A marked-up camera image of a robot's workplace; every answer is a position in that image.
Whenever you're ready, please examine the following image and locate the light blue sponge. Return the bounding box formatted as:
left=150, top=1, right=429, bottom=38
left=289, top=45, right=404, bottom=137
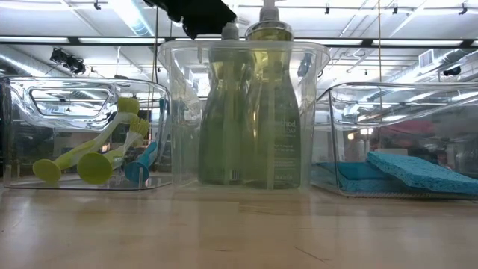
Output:
left=365, top=151, right=478, bottom=196

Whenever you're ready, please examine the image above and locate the ceiling air vent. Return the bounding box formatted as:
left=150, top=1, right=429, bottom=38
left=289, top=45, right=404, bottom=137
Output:
left=418, top=50, right=435, bottom=68

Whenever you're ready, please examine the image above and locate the silver ceiling duct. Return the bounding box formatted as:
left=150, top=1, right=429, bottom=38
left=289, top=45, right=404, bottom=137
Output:
left=106, top=0, right=156, bottom=37

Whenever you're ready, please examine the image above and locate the blue dish brush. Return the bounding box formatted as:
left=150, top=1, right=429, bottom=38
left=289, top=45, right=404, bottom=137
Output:
left=124, top=97, right=168, bottom=184

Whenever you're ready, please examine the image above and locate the green dish soap pump bottle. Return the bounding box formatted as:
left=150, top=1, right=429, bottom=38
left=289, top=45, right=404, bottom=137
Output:
left=240, top=0, right=302, bottom=190
left=197, top=22, right=255, bottom=186

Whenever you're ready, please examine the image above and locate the tall clear plastic bin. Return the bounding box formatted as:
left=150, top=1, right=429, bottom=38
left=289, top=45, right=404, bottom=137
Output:
left=155, top=39, right=330, bottom=190

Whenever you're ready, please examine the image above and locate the thin hanging cord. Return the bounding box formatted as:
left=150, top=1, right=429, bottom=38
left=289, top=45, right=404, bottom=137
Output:
left=377, top=0, right=382, bottom=81

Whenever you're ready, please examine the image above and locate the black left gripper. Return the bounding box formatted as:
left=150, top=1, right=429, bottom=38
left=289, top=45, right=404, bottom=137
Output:
left=143, top=0, right=238, bottom=40

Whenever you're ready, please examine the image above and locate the shallow clear plastic bin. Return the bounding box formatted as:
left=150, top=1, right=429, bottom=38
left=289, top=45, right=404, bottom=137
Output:
left=311, top=81, right=478, bottom=201

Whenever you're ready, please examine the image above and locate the black ceiling device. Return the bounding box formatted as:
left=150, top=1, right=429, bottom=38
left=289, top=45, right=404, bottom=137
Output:
left=49, top=47, right=87, bottom=75

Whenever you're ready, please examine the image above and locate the hanging black cable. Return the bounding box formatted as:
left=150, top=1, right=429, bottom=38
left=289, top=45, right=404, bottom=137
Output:
left=152, top=7, right=160, bottom=113

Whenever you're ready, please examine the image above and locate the clear bin with handle cutout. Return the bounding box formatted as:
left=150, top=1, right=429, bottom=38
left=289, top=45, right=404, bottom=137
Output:
left=0, top=76, right=173, bottom=191

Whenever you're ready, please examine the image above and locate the green dish brush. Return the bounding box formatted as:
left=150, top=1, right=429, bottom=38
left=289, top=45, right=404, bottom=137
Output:
left=77, top=118, right=151, bottom=185
left=32, top=96, right=141, bottom=184

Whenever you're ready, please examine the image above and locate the long ceiling light bar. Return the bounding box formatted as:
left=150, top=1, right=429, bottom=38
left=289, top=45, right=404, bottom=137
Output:
left=0, top=35, right=478, bottom=48

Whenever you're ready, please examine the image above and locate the grey ceiling duct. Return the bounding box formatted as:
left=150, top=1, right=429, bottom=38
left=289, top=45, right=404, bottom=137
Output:
left=406, top=47, right=478, bottom=81

